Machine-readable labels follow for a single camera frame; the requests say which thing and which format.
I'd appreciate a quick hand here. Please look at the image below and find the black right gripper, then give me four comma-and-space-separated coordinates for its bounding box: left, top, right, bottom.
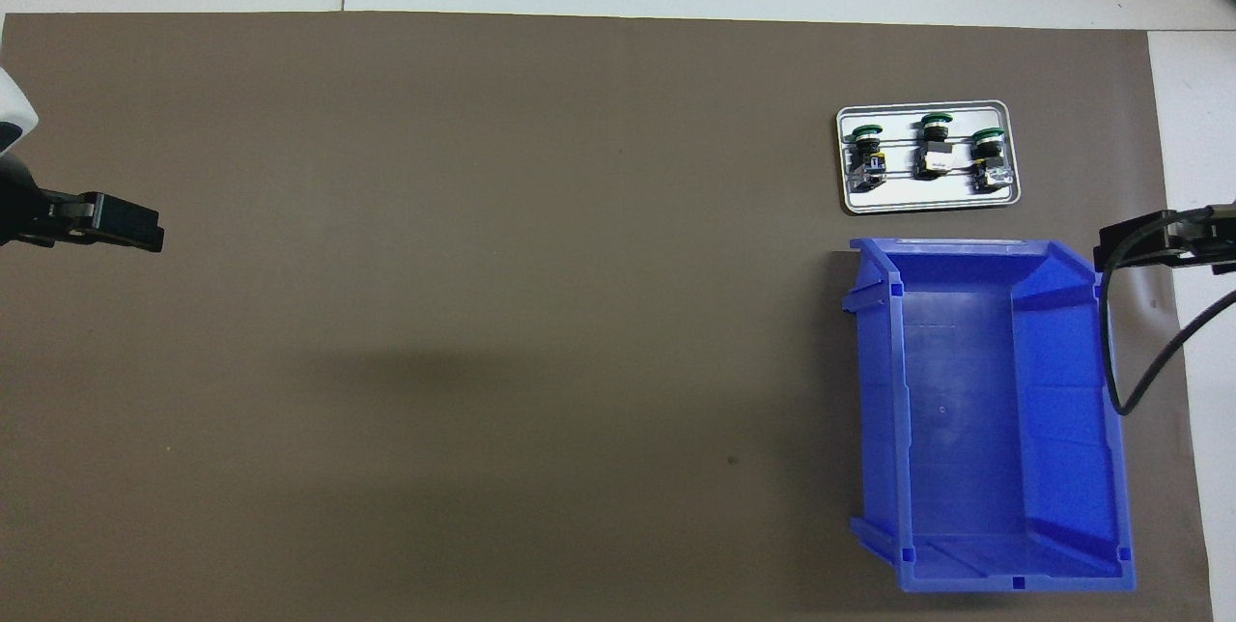
1096, 202, 1236, 275

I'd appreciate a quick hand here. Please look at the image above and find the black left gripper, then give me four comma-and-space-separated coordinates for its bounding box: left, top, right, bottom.
0, 155, 165, 253

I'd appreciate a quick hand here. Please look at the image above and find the green push button switch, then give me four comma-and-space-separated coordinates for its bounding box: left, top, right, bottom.
847, 123, 889, 191
913, 112, 959, 181
969, 127, 1015, 193

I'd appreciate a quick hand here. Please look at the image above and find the silver metal tray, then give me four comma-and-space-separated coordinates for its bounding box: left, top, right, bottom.
836, 99, 1023, 215

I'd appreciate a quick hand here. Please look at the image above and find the blue plastic storage bin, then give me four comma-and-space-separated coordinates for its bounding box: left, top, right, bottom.
842, 237, 1137, 594

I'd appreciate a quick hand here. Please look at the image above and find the brown table mat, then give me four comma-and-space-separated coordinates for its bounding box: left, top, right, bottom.
0, 12, 1213, 622

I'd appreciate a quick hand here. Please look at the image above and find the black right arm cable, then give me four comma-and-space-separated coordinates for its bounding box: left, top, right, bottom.
1101, 207, 1236, 417

